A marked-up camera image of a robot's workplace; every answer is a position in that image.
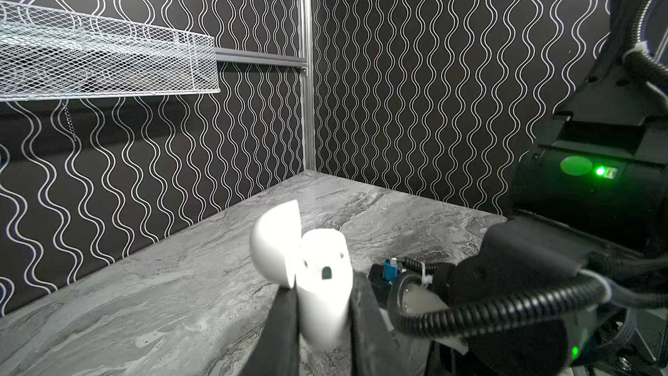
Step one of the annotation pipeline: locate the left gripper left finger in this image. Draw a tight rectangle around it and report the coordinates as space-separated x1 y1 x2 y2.
240 287 300 375

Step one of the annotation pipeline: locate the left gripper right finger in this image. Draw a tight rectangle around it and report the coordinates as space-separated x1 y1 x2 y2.
349 272 410 376

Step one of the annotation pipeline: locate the white round charging case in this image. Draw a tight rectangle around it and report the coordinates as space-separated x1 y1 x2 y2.
250 200 353 350

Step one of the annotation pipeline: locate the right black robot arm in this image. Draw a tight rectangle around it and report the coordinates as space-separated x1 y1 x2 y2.
387 0 667 375

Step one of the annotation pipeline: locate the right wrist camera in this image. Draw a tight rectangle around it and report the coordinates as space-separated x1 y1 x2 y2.
367 257 471 356

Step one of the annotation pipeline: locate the white wire mesh basket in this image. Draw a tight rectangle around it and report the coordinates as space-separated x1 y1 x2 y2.
1 1 220 102

